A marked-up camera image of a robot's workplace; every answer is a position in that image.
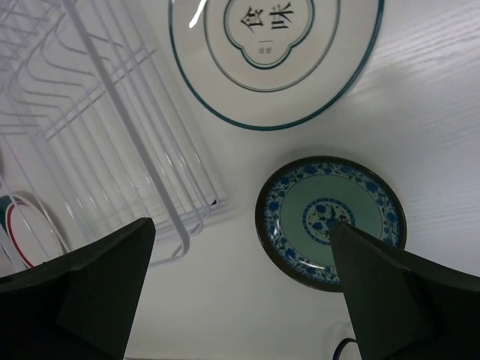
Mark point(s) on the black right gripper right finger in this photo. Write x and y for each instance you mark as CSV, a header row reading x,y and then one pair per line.
x,y
403,306

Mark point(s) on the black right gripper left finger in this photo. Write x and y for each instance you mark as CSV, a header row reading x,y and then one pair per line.
x,y
80,305

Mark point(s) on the white plate green red rim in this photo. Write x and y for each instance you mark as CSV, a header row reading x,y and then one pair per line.
x,y
30,232

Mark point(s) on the small blue floral plate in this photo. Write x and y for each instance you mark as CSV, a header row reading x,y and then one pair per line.
x,y
300,203

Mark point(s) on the large white teal-rimmed plate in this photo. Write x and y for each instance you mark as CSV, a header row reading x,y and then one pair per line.
x,y
272,65

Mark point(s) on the white wire dish rack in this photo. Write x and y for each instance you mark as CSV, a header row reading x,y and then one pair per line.
x,y
93,124

